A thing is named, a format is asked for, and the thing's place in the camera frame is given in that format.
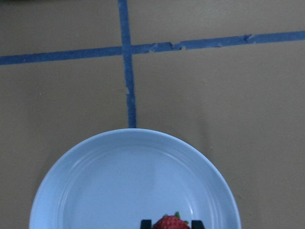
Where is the blue plate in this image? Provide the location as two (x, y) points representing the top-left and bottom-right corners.
(29, 129), (242, 229)

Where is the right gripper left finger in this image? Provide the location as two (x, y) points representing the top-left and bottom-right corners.
(140, 219), (152, 229)

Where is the red strawberry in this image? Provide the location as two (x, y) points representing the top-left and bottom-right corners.
(152, 211), (190, 229)

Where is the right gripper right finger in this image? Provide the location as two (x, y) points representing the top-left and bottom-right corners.
(191, 220), (205, 229)

